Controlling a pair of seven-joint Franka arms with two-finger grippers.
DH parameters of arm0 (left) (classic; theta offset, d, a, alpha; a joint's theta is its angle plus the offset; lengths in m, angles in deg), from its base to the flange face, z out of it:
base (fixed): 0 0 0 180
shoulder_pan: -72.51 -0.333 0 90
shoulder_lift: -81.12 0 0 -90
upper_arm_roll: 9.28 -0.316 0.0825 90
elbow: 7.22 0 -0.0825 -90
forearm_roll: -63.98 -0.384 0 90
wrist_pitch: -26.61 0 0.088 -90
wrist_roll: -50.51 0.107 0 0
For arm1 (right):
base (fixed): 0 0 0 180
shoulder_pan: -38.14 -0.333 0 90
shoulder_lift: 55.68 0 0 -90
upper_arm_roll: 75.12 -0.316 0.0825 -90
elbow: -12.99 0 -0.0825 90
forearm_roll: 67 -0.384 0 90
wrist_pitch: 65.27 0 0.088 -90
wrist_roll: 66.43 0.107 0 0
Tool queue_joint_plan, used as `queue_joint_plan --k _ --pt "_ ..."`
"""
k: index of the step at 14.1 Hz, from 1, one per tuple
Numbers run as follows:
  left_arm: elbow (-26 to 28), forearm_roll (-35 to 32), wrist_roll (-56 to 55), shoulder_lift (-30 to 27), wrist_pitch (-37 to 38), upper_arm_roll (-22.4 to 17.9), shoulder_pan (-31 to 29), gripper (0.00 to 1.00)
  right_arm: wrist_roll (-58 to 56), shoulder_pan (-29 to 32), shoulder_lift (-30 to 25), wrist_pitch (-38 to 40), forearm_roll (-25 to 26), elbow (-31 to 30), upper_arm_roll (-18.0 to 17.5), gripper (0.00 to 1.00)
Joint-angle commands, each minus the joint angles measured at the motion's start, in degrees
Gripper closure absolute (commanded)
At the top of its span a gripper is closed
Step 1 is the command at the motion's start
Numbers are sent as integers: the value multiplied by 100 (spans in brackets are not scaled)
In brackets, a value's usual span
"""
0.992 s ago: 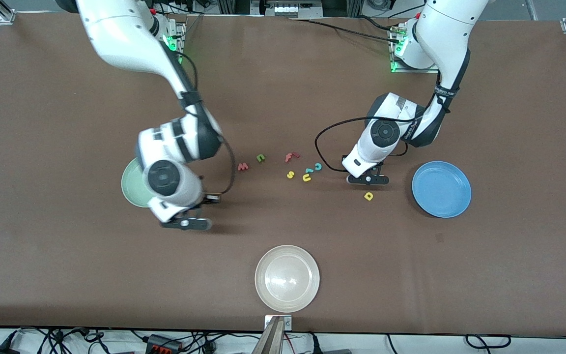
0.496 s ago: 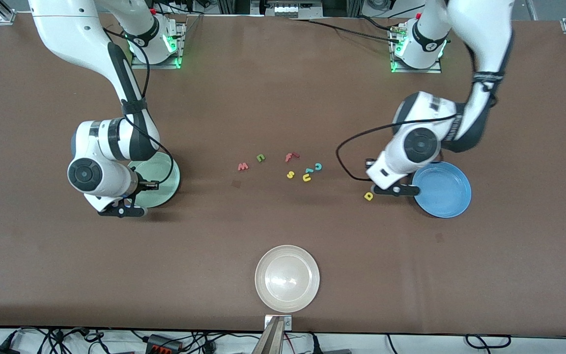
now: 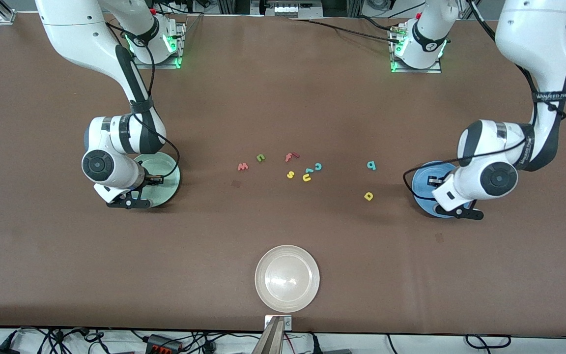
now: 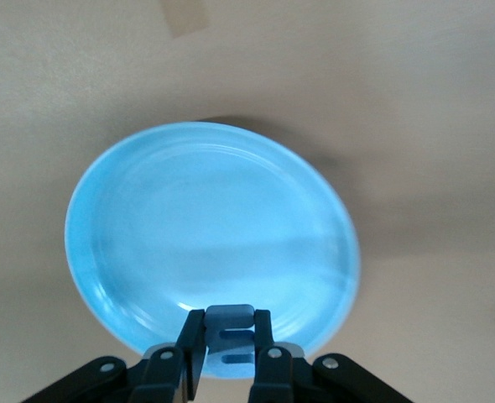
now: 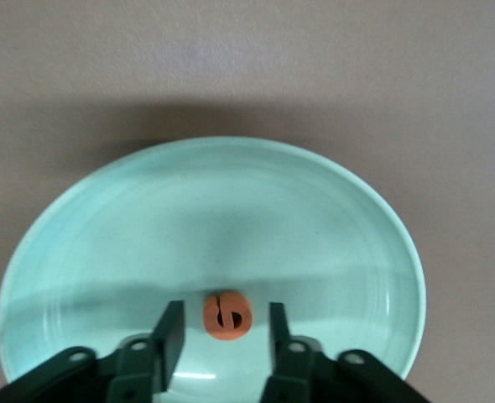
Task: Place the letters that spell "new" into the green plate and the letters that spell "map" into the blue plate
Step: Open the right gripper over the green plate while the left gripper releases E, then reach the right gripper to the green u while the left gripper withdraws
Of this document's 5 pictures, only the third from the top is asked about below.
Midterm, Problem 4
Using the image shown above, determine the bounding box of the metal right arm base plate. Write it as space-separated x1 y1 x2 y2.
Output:
133 20 186 70

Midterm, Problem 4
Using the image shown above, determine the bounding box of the black tangled floor cable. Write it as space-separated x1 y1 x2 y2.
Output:
15 327 109 354

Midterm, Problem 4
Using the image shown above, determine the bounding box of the aluminium camera mount post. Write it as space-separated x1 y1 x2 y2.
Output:
252 315 293 354

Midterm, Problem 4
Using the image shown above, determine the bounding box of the long black table cable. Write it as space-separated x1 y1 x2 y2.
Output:
288 18 404 44

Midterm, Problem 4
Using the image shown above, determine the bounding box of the black floor cable with plug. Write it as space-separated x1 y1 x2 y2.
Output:
185 332 264 354

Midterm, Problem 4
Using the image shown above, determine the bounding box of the grey terminal box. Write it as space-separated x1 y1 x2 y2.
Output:
263 0 324 18

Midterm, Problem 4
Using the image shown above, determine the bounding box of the black looped floor cable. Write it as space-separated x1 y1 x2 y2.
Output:
464 334 512 351

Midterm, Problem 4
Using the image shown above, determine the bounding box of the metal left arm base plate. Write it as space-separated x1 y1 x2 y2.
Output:
390 22 443 74

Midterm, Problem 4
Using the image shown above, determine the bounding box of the blue plate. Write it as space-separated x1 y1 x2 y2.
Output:
412 161 460 218

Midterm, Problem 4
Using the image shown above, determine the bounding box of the green plate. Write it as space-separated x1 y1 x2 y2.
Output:
133 151 181 208

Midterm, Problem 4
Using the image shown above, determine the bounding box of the white plate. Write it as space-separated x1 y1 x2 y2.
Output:
255 245 321 313

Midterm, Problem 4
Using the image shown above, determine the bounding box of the short black table cable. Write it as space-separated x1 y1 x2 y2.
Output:
357 15 401 31

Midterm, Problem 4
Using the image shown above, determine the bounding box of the black orange power strip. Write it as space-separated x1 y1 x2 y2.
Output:
145 334 183 354

